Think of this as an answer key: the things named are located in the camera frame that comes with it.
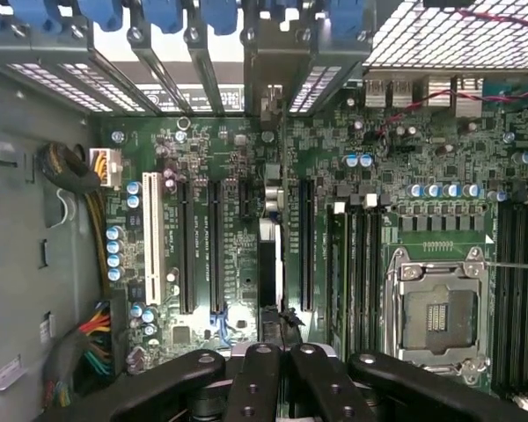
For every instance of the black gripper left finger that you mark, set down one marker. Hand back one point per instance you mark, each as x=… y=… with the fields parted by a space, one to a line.
x=255 y=387

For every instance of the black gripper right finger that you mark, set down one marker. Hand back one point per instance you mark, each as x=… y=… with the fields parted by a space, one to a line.
x=330 y=387

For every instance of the black RAM slot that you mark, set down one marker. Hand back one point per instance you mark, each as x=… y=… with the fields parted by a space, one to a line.
x=358 y=272
x=374 y=272
x=519 y=299
x=503 y=299

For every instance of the metal CPU socket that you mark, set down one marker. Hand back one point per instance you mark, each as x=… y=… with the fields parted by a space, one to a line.
x=440 y=307

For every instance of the long black expansion slot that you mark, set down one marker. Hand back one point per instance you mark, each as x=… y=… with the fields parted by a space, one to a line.
x=307 y=246
x=216 y=246
x=185 y=246

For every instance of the white expansion slot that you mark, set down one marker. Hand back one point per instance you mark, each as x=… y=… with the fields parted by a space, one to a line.
x=154 y=242

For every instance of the short black expansion slot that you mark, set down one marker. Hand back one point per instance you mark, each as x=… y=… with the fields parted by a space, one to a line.
x=245 y=200

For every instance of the CPU socket locking lever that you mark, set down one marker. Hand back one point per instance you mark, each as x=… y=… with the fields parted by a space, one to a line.
x=519 y=265

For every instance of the green motherboard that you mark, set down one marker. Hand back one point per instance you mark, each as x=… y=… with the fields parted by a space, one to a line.
x=211 y=145

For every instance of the white power connector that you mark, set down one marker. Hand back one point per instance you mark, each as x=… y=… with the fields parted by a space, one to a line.
x=110 y=169

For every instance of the perforated metal slot cover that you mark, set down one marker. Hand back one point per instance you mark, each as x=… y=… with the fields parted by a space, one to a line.
x=314 y=90
x=48 y=81
x=101 y=88

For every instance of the blue slot retention clip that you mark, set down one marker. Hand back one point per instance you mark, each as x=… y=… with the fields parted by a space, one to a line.
x=220 y=15
x=346 y=17
x=35 y=15
x=165 y=15
x=101 y=13

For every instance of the grey open PC case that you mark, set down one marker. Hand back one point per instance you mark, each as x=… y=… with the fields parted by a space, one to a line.
x=26 y=48

